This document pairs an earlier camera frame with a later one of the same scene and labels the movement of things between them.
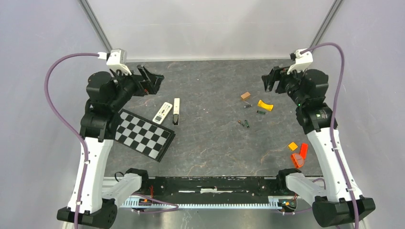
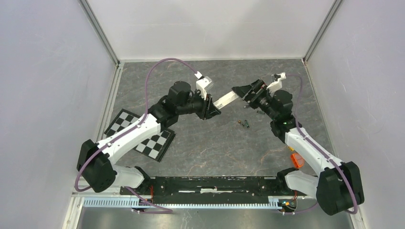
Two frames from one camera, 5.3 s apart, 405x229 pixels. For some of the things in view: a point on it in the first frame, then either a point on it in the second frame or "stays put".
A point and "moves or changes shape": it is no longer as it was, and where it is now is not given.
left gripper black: (155, 79) → (208, 109)
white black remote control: (176, 111) moves or changes shape
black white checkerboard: (146, 137) stays put
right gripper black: (280, 74) → (259, 87)
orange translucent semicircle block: (297, 160) stays put
